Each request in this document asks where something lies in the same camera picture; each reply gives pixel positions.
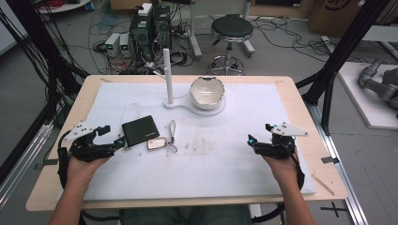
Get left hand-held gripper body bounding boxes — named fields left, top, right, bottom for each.
left=63, top=121, right=117, bottom=163

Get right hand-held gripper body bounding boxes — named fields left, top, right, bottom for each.
left=253, top=122, right=309, bottom=160

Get black leather wallet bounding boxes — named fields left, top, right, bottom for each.
left=121, top=114, right=161, bottom=148

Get person's right hand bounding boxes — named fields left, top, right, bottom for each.
left=262, top=147, right=302, bottom=190

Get person's left hand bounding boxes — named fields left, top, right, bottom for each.
left=66, top=155, right=111, bottom=189

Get wooden table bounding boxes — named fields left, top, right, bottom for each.
left=25, top=73, right=349, bottom=213

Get silver key fob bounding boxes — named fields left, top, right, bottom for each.
left=146, top=136, right=169, bottom=152

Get white table mat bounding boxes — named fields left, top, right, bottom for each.
left=55, top=81, right=316, bottom=202

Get black tape piece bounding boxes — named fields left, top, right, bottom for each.
left=320, top=156, right=341, bottom=165
left=33, top=157, right=59, bottom=172

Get thin wooden stick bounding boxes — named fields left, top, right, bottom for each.
left=311, top=173, right=336, bottom=197

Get white eggshell-shaped bowl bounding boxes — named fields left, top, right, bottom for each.
left=189, top=76, right=226, bottom=111

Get white stand with pole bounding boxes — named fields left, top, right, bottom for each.
left=162, top=48, right=227, bottom=118

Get grey metal stand leg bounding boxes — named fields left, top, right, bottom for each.
left=187, top=0, right=204, bottom=61
left=239, top=0, right=256, bottom=59

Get grey power supply unit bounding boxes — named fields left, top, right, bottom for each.
left=118, top=32, right=132, bottom=57
left=104, top=32, right=122, bottom=58

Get white floor platform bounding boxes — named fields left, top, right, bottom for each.
left=337, top=61, right=398, bottom=131

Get person's legs in jeans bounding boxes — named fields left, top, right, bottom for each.
left=118, top=203, right=253, bottom=225

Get black computer tower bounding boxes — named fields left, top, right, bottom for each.
left=152, top=5, right=173, bottom=50
left=129, top=11, right=155, bottom=63

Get black round stool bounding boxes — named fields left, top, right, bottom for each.
left=207, top=13, right=255, bottom=76

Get grey robot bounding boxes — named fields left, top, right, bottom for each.
left=358, top=57, right=398, bottom=111

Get white box on computer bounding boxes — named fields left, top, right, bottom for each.
left=137, top=2, right=154, bottom=18

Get brown cardboard box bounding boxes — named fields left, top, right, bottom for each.
left=307, top=0, right=368, bottom=39

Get grey lanyard strap with ring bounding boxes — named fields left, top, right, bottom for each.
left=166, top=119, right=179, bottom=154

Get aluminium rail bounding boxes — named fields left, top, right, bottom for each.
left=304, top=100, right=371, bottom=225
left=0, top=121, right=54, bottom=208

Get black cable under table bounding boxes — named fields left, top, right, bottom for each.
left=250, top=202, right=286, bottom=224

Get black floor cables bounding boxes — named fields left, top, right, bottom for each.
left=250, top=14, right=371, bottom=64

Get tangle of floor cables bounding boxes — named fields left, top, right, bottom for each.
left=88, top=8, right=196, bottom=76

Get black metal frame post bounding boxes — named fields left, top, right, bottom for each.
left=0, top=0, right=90, bottom=107
left=295, top=0, right=394, bottom=136

